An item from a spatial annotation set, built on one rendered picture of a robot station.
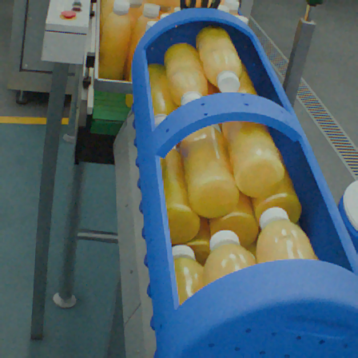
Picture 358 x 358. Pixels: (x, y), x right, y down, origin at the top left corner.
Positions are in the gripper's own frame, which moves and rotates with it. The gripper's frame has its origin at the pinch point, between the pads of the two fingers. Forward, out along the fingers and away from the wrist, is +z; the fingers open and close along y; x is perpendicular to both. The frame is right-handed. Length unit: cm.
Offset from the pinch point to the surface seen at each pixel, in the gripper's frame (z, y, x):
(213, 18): -6.7, -1.7, 10.6
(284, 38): 116, -124, -318
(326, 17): 116, -175, -383
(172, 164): 5.7, 7.6, 47.2
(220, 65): -2.5, -1.7, 24.6
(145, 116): 3.4, 11.7, 36.7
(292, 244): -4, -3, 78
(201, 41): -2.0, 0.0, 12.1
